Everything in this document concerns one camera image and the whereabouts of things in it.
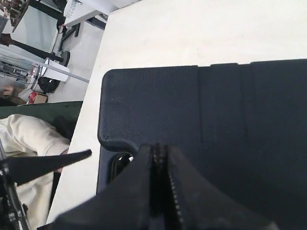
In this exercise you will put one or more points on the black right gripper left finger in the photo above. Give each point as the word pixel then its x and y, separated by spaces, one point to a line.
pixel 123 205

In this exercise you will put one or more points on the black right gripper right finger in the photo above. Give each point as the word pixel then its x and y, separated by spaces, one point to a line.
pixel 199 205

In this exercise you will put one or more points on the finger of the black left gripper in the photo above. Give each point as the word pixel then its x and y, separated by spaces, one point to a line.
pixel 22 170

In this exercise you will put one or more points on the black plastic carry case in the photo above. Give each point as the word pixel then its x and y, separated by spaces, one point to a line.
pixel 242 126

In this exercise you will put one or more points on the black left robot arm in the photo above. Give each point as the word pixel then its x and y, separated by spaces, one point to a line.
pixel 12 212

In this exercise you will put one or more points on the cardboard box on floor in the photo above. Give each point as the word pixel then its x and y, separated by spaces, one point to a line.
pixel 32 97

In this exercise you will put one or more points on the person in cream clothes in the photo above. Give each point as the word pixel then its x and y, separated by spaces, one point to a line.
pixel 22 136

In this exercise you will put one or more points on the white background table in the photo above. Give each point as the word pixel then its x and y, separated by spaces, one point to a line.
pixel 77 11

